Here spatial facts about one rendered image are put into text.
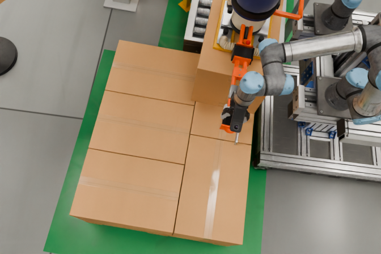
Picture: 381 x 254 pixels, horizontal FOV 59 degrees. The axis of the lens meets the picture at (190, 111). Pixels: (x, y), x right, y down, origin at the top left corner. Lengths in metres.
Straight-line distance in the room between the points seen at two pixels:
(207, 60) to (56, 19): 1.91
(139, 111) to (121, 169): 0.38
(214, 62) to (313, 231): 1.58
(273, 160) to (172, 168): 0.82
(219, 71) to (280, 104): 1.08
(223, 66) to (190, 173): 0.70
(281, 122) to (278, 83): 1.46
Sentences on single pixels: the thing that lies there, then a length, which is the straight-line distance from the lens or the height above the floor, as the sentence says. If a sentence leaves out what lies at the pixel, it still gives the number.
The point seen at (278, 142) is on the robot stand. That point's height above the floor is 0.21.
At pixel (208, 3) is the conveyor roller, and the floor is 0.54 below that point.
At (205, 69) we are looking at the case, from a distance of 1.74.
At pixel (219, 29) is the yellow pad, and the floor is 1.09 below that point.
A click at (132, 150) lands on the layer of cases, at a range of 2.13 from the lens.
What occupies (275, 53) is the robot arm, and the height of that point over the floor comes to 1.54.
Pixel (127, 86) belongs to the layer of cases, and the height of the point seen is 0.54.
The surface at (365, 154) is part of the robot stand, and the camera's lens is 2.88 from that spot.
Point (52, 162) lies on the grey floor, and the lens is 2.79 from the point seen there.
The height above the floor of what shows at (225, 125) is 1.23.
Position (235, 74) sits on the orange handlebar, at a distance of 1.59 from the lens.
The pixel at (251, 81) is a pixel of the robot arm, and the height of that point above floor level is 1.56.
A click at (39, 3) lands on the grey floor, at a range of 3.52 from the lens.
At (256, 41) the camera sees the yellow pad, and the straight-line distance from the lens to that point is 1.86.
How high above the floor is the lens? 2.58
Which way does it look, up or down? 67 degrees down
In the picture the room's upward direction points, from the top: 11 degrees clockwise
